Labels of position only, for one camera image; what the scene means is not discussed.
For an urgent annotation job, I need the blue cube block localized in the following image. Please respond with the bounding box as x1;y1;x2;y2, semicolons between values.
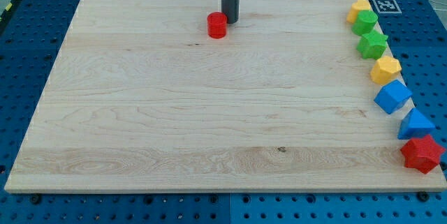
374;80;412;114

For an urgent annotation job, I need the red star block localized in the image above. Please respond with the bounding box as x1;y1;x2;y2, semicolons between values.
400;134;446;174

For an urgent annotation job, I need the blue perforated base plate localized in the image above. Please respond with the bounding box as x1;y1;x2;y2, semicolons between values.
1;0;446;223

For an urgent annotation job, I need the red cylinder block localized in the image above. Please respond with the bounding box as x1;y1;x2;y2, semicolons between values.
207;12;227;39

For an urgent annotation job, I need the light wooden board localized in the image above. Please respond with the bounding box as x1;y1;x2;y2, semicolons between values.
5;0;446;194

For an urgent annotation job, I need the green star block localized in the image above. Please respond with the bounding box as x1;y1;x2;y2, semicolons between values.
356;29;388;60

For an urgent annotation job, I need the white fiducial marker tag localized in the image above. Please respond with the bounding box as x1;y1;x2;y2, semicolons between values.
372;0;402;14

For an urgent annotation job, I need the yellow heart block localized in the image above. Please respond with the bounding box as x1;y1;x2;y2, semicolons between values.
346;0;371;24

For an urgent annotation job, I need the yellow hexagon block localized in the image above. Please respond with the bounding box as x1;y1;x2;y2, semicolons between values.
370;55;402;85

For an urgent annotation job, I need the blue triangle block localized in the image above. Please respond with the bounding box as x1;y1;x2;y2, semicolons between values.
397;108;435;140

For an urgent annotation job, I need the green cylinder block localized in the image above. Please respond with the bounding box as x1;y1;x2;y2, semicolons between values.
351;10;378;36

